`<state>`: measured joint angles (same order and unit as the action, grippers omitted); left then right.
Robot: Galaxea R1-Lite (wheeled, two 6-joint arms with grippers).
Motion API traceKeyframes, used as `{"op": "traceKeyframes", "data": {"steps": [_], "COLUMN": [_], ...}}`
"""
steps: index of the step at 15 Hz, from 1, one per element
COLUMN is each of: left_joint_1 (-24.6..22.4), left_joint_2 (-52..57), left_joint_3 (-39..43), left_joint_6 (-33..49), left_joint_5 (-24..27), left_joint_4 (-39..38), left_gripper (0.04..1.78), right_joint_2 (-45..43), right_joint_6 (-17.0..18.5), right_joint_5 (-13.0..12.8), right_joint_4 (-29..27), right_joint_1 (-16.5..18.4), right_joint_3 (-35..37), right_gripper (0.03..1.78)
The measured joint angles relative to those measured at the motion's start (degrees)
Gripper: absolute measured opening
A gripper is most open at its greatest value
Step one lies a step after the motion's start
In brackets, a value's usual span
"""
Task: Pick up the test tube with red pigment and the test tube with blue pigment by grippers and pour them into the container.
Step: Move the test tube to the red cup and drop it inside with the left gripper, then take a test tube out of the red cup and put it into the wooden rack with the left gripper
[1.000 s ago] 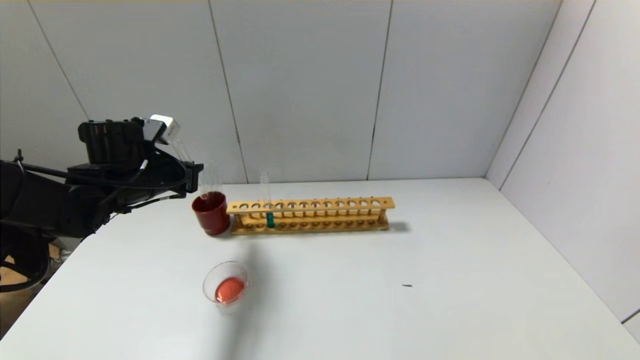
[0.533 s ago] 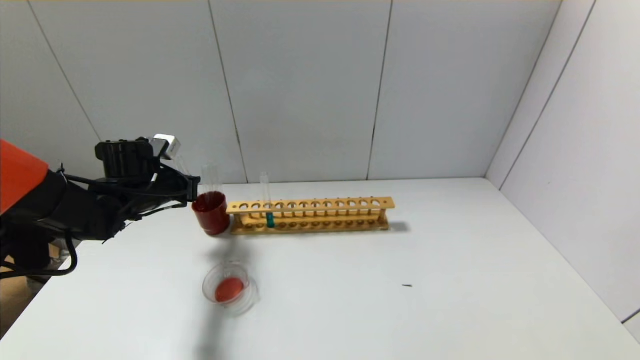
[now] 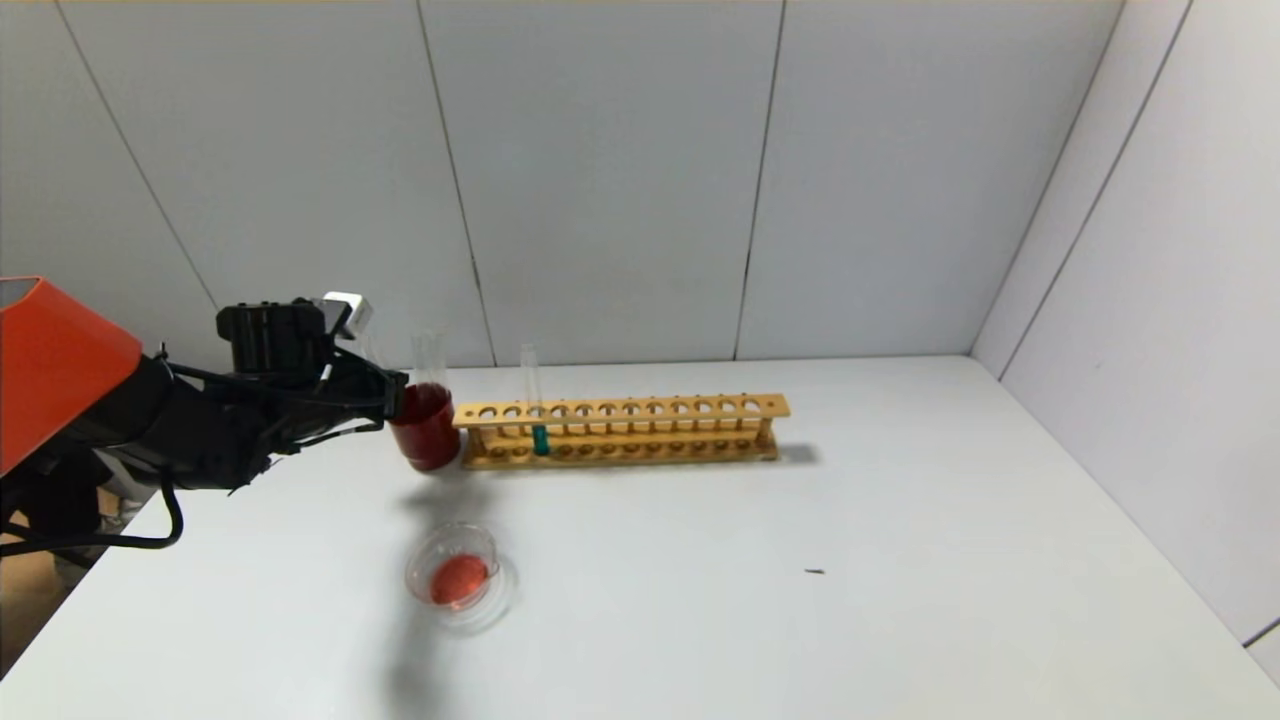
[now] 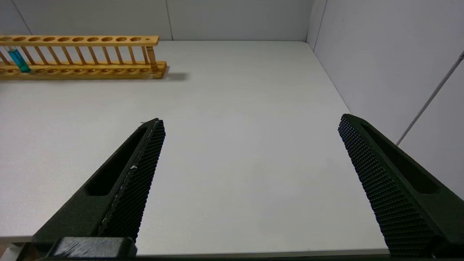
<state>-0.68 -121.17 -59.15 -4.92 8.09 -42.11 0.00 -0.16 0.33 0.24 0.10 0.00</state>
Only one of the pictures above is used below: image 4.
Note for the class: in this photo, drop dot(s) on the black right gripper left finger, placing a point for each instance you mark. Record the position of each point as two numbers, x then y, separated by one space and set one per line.
123 195

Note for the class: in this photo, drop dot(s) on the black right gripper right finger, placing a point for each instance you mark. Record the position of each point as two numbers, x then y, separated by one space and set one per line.
395 192

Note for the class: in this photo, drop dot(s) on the glass test tube blue pigment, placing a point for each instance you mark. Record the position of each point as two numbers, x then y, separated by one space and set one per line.
19 61

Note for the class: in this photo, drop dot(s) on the wooden test tube rack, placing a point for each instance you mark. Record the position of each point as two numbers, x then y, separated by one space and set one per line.
90 71

